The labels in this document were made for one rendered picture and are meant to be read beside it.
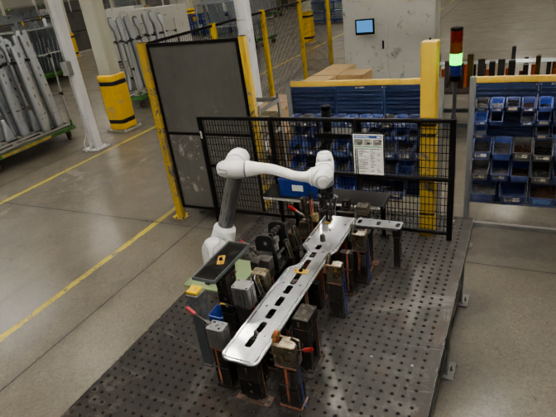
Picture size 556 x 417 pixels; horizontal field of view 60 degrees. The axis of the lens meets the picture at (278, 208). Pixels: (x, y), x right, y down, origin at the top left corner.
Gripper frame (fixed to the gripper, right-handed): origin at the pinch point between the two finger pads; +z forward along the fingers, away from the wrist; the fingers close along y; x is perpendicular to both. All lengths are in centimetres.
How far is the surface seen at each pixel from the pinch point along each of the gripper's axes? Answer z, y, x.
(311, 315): 8, 21, -83
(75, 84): -1, -588, 355
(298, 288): 11, 5, -61
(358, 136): -32, 4, 55
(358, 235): 6.6, 21.0, -8.0
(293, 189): 2, -40, 36
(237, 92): -37, -148, 156
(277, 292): 11, -4, -67
